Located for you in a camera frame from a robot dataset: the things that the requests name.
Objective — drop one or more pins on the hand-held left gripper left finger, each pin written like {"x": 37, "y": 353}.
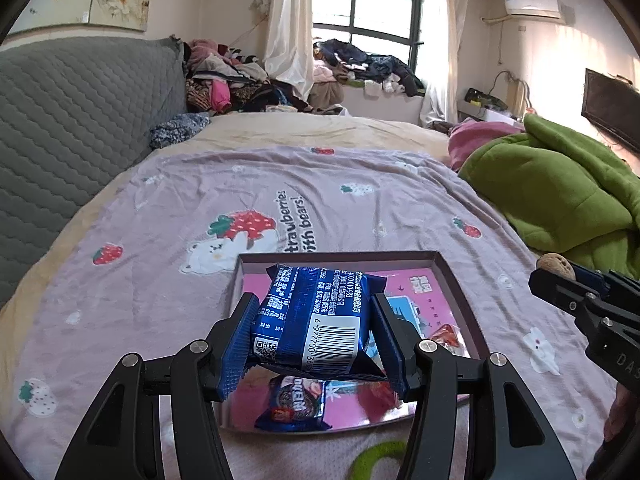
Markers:
{"x": 235, "y": 355}

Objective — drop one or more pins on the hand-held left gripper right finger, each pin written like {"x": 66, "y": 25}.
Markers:
{"x": 392, "y": 350}

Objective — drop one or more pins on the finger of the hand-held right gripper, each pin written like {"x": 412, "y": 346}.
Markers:
{"x": 587, "y": 276}
{"x": 560, "y": 290}

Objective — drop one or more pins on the walnut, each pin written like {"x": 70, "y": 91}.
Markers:
{"x": 554, "y": 265}

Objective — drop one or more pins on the blue white snack packet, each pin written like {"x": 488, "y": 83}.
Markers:
{"x": 315, "y": 320}

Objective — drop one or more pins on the shallow dark cardboard box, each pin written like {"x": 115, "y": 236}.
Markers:
{"x": 350, "y": 258}

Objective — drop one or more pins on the person's right hand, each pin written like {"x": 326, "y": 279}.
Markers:
{"x": 619, "y": 415}

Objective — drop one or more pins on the colorful candy bag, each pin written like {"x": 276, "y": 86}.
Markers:
{"x": 444, "y": 337}

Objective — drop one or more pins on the pink book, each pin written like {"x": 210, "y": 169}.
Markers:
{"x": 440, "y": 290}

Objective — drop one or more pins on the blue cookie packet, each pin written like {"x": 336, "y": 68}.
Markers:
{"x": 295, "y": 405}

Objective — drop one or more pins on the green fleece blanket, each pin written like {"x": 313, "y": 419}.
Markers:
{"x": 555, "y": 195}

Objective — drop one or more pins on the dark cloth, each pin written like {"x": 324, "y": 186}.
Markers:
{"x": 602, "y": 462}

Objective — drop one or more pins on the strawberry printed blanket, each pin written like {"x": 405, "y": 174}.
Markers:
{"x": 175, "y": 200}

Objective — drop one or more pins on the black television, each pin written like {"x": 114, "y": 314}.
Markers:
{"x": 610, "y": 107}

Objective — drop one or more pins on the pink pillow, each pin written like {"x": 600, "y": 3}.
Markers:
{"x": 475, "y": 137}

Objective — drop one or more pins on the black yellow tool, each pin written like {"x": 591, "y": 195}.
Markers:
{"x": 482, "y": 98}

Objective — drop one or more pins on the blue patterned cloth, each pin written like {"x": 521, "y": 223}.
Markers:
{"x": 180, "y": 130}

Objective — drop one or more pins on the white air conditioner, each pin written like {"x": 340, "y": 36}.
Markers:
{"x": 532, "y": 7}

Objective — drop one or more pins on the pile of mixed clothes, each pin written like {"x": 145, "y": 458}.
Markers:
{"x": 235, "y": 80}

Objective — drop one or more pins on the white curtain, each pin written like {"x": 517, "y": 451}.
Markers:
{"x": 445, "y": 40}
{"x": 287, "y": 30}

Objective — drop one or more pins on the pile of dark clothes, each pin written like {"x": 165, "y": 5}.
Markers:
{"x": 370, "y": 65}

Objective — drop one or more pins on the grey quilted headboard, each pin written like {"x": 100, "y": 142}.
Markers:
{"x": 65, "y": 125}

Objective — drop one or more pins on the dark framed window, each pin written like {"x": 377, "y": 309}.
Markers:
{"x": 380, "y": 5}

